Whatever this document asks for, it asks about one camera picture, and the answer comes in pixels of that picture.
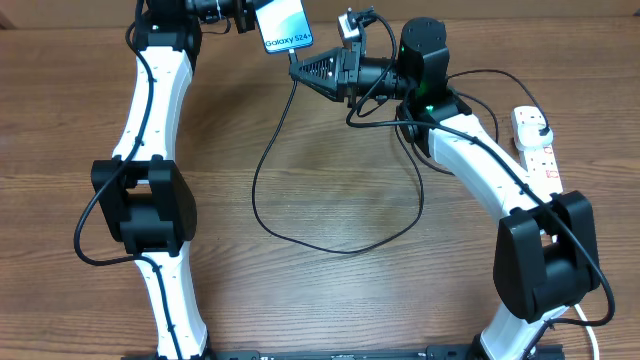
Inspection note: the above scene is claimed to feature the Samsung Galaxy smartphone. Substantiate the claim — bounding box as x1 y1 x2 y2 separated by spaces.
254 0 314 54

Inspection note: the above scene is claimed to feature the black USB charging cable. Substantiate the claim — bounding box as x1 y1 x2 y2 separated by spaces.
251 48 552 255

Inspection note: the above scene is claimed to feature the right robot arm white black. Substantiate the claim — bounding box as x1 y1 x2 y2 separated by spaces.
290 13 604 359

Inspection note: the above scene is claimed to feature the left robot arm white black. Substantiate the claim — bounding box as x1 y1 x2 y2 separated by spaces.
73 0 256 359

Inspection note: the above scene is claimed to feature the white charger plug adapter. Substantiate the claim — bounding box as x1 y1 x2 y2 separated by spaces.
514 123 554 151

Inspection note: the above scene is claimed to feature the white power strip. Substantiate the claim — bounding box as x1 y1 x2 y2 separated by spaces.
511 106 563 194

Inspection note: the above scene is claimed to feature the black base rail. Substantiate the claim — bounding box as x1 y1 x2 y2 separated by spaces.
121 342 566 360

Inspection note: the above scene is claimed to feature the white power strip cord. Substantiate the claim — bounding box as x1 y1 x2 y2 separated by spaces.
572 303 601 360

